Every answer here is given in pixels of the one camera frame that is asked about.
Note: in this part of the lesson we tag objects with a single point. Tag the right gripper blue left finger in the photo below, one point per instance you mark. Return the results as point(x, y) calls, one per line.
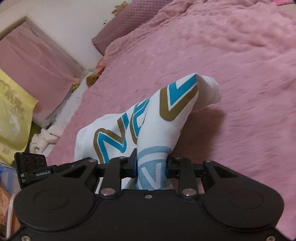
point(114, 171)

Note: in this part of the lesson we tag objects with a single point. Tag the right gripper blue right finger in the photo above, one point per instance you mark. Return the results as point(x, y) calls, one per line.
point(183, 170)

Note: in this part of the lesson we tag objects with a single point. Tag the white shirt blue gold print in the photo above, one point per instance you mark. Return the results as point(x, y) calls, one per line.
point(152, 126)

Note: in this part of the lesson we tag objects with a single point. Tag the white plush toy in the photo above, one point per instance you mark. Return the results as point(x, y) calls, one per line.
point(40, 142)

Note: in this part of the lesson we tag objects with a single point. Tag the yellow patterned cloth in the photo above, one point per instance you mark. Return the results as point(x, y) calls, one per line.
point(16, 116)

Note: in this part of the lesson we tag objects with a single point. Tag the brown plush toy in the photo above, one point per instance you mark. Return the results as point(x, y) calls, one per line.
point(91, 79)

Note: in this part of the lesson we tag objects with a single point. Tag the pink curtain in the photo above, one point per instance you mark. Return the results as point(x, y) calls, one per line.
point(40, 66)

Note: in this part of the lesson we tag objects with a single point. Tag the pink fluffy bed blanket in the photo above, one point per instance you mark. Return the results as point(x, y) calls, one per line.
point(248, 48)

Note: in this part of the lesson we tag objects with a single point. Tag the purple quilted headboard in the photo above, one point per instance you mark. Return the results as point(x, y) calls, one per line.
point(127, 20)

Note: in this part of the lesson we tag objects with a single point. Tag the yellow teddy bear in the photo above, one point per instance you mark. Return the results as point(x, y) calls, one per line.
point(118, 8)

